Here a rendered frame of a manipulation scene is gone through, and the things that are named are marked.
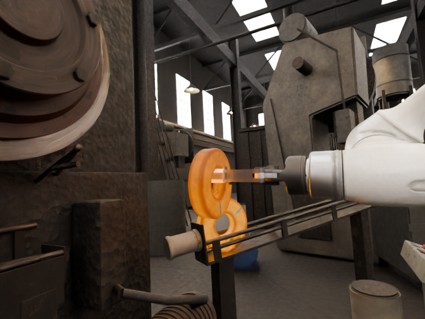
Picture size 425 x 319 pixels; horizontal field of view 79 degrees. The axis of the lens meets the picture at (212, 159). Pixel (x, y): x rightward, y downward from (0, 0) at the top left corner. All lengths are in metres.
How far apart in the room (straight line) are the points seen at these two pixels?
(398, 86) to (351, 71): 6.14
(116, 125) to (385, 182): 0.74
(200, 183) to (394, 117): 0.40
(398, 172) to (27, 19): 0.59
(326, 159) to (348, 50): 2.57
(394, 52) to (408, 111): 8.73
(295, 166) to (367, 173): 0.11
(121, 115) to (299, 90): 2.39
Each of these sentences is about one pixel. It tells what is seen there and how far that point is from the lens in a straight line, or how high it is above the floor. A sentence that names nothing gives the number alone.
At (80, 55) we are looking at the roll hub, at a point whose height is 1.07.
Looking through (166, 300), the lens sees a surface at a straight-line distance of 0.68.
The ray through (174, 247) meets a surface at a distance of 0.69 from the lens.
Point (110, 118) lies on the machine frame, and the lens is 0.89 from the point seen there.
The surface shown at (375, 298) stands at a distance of 0.85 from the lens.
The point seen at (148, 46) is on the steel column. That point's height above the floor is 3.42.
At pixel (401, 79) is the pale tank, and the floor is 3.39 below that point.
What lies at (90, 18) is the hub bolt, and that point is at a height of 1.15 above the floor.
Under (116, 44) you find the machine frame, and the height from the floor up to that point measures 1.31.
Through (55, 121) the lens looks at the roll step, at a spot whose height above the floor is 0.96.
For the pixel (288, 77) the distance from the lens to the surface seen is 3.15.
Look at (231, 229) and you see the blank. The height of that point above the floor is 0.69.
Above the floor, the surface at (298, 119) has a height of 1.45.
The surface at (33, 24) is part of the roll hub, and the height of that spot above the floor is 1.08.
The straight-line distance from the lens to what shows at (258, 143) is 4.54.
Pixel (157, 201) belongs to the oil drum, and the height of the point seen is 0.63.
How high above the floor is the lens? 0.83
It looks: 5 degrees up
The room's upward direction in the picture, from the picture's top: 3 degrees counter-clockwise
